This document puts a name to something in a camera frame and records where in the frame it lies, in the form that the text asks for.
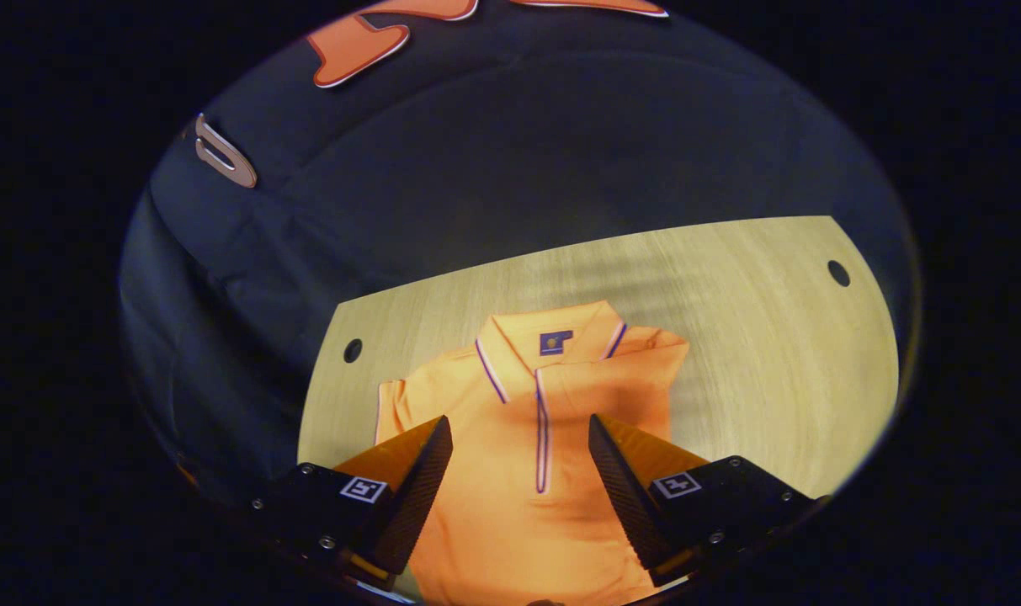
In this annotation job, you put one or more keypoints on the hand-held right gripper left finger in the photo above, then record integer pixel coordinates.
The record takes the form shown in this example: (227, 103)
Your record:
(417, 497)

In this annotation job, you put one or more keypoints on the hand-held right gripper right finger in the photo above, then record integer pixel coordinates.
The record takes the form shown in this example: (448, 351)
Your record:
(624, 497)

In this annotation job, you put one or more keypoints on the orange T-shirt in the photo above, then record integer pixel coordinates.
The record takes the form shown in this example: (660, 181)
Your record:
(518, 522)

